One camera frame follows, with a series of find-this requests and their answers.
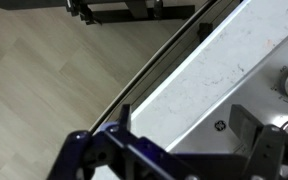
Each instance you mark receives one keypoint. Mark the black tripod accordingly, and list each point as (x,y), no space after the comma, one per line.
(134,15)

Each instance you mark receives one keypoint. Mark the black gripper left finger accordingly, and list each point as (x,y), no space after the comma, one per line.
(124,146)

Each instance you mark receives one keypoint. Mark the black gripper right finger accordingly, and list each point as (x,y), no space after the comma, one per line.
(267,150)

